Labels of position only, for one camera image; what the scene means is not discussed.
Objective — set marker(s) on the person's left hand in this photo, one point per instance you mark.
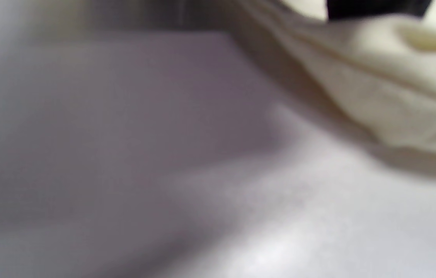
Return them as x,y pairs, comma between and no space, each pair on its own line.
376,7

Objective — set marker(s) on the plain cream canvas bag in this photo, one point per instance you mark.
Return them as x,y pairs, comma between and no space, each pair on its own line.
376,77

